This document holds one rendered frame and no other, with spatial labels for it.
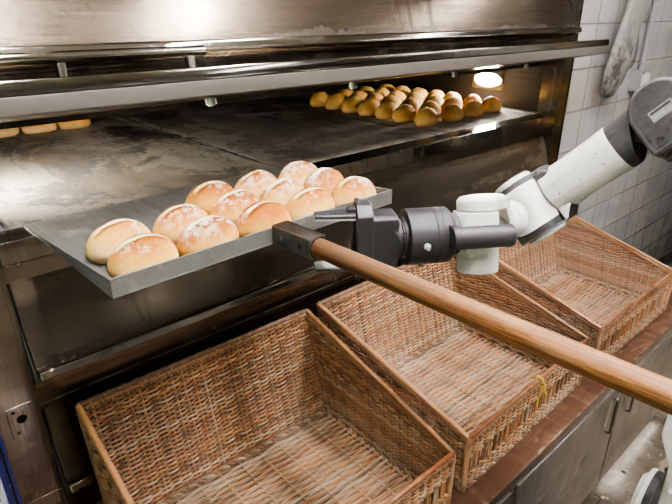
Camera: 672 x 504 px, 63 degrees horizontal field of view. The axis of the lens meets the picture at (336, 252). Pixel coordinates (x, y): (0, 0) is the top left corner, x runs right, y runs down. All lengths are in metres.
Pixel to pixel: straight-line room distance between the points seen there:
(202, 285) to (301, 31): 0.56
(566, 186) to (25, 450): 1.11
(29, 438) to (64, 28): 0.72
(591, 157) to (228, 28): 0.70
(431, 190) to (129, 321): 0.94
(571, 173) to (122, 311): 0.88
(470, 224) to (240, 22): 0.58
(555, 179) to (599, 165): 0.08
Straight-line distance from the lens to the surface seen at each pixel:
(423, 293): 0.67
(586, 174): 1.08
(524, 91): 2.23
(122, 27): 1.01
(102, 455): 1.07
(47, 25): 0.98
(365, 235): 0.81
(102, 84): 0.86
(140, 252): 0.77
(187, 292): 1.16
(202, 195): 0.99
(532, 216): 1.09
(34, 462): 1.23
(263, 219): 0.87
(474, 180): 1.81
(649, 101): 1.04
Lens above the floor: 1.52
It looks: 24 degrees down
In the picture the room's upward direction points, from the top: straight up
